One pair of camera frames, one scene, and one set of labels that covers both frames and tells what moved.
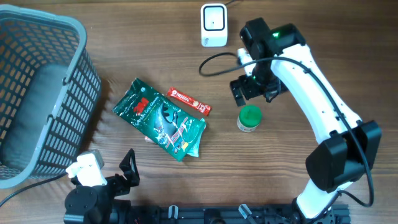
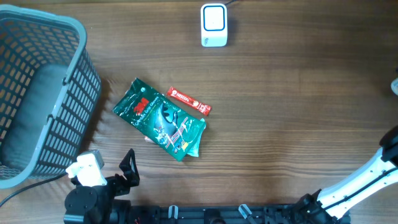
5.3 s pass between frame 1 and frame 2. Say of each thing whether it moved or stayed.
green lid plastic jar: moved
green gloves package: stayed
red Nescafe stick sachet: stayed
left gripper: stayed
